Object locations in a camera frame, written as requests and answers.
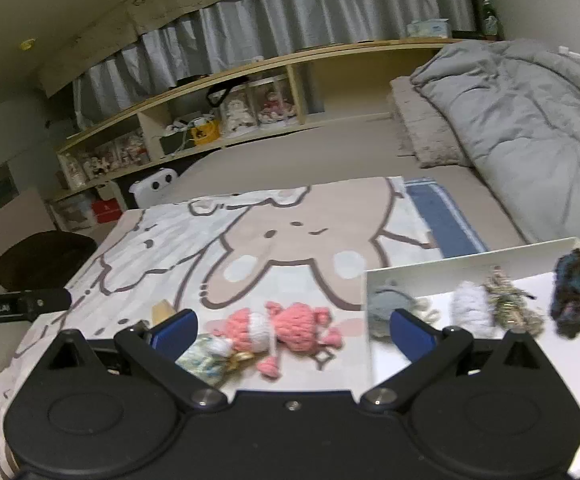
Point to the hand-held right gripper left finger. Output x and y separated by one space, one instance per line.
175 332

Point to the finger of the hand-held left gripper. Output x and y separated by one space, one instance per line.
45 302

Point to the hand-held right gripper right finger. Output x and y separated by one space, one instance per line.
412 335

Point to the grey crochet toy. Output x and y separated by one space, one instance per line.
389 305

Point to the floral fabric pouch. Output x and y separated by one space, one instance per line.
205 357

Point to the white crochet piece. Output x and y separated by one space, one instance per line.
469 305

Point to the pink crochet doll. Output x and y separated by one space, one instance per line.
290 327

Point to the dark blue brown crochet piece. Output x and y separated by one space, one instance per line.
574 295

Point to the dark brown cushion seat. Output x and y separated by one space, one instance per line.
40 260

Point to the clear plastic storage bin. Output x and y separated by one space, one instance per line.
70 212

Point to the red box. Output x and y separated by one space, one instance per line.
106 211

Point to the printed blanket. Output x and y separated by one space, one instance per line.
270 260

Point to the white heater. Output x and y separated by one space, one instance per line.
152 187

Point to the figurine display box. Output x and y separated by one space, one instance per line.
131 149
101 160

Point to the dark storage box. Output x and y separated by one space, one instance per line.
174 144

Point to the yellow bag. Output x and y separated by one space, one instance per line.
205 134

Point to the beige bed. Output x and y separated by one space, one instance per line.
320 155

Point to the cream doll display case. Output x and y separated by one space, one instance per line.
237 112

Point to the grey duvet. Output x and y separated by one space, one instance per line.
519 125

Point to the red doll display case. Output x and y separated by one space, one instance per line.
275 105

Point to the yellow ceiling fixture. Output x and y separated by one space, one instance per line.
26 44

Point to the wooden headboard shelf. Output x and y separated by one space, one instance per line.
359 80

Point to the tissue box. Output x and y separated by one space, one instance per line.
427 29

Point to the green glass bottle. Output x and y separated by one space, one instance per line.
489 22

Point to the grey curtain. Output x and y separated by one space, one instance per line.
320 10

